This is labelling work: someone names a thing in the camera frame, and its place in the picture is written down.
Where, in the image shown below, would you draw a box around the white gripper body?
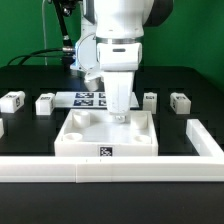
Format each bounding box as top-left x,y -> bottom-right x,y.
97,43 -> 142,116

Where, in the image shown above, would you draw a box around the white square tabletop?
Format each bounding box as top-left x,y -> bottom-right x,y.
54,109 -> 158,157

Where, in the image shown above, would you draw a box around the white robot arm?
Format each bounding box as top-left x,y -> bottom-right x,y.
83,0 -> 174,116

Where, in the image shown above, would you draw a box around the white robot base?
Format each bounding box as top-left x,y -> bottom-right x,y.
70,18 -> 99,92

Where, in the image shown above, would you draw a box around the white marker sheet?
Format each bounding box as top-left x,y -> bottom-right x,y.
53,91 -> 140,109

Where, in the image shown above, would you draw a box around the white U-shaped obstacle fence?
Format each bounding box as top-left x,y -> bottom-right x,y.
0,119 -> 224,183

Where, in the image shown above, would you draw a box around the black camera stand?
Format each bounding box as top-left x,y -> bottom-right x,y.
48,0 -> 78,68

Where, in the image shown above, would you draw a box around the black cables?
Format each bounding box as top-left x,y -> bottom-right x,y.
7,47 -> 75,66

